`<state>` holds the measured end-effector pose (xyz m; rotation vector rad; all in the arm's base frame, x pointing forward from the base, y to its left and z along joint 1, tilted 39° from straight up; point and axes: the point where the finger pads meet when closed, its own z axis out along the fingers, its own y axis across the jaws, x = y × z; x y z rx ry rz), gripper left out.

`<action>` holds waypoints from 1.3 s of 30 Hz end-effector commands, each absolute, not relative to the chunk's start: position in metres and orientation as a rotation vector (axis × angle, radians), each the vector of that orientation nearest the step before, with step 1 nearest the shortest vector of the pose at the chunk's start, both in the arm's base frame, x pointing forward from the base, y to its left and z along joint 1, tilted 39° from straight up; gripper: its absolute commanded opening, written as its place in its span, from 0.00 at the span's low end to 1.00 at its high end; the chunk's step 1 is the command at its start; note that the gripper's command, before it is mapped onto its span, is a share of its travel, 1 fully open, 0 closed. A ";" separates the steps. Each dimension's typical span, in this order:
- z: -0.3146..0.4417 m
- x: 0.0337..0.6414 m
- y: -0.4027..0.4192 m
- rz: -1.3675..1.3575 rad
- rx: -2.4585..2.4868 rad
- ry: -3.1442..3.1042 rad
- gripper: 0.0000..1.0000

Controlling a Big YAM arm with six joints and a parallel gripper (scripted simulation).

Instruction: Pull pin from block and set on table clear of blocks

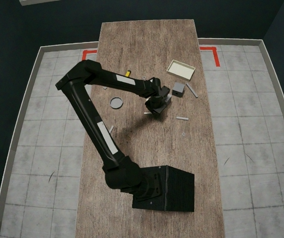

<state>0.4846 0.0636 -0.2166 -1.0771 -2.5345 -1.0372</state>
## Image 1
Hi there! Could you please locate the beige open rectangular tray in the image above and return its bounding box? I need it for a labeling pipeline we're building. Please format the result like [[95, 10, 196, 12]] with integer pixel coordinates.
[[166, 60, 195, 82]]

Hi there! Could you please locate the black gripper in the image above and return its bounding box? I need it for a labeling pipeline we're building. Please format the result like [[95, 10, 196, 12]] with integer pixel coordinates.
[[145, 97, 166, 115]]

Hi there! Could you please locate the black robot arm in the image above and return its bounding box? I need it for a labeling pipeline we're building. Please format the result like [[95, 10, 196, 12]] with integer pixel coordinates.
[[55, 59, 170, 202]]

